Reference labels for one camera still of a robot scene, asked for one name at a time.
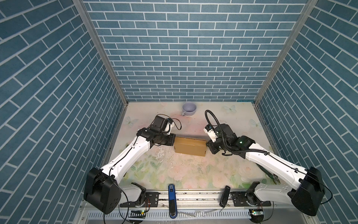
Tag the black handheld device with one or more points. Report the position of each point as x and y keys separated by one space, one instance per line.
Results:
x=225 y=196

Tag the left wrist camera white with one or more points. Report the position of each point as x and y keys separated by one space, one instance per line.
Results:
x=168 y=128

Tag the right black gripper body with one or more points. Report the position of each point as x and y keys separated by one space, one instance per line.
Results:
x=225 y=145

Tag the aluminium front rail frame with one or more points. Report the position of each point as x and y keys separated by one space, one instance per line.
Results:
x=278 y=213

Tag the lavender ceramic cup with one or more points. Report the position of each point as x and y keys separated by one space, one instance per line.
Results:
x=188 y=109

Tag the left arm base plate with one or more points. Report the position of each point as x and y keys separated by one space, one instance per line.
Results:
x=150 y=200

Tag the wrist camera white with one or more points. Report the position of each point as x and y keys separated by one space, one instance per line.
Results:
x=211 y=133
x=168 y=128

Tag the blue black handheld tool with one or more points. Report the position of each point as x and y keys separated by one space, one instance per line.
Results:
x=172 y=201

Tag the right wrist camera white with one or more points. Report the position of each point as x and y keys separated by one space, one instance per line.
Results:
x=211 y=133

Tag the white slotted cable duct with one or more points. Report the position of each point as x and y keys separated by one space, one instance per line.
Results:
x=163 y=215

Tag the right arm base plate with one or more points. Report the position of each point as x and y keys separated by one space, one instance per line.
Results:
x=240 y=199

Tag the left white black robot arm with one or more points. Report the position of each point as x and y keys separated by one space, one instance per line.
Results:
x=102 y=189

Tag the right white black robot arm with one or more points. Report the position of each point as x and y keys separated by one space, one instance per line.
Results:
x=301 y=187

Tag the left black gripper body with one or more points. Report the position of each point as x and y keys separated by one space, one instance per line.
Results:
x=162 y=136

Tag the right green controller board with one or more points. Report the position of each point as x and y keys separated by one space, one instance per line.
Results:
x=256 y=213

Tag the brown cardboard box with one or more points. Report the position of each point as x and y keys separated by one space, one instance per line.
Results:
x=190 y=146

